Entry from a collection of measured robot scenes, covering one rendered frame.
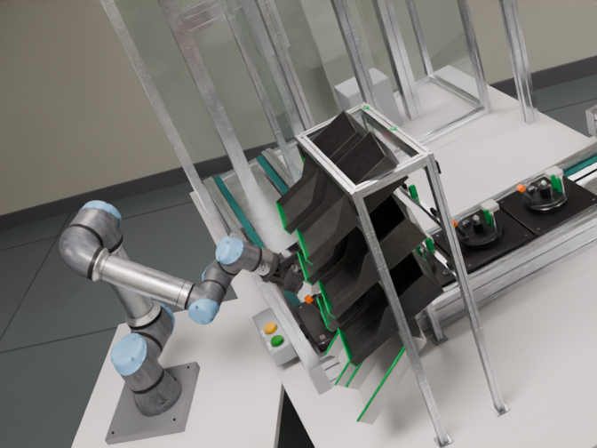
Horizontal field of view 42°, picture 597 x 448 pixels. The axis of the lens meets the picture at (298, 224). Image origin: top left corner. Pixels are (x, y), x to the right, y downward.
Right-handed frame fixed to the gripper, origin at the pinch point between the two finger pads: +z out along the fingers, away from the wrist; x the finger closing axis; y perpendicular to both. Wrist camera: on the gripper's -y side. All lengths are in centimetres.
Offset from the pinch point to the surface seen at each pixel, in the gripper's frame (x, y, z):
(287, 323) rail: -8.3, 22.3, 0.7
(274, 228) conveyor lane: -68, 14, 13
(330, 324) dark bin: 33.0, -0.4, -14.2
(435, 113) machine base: -102, -50, 75
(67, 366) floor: -184, 168, 1
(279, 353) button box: 2.0, 27.8, -3.1
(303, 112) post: -17.4, -38.8, -23.7
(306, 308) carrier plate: -7.9, 15.5, 4.3
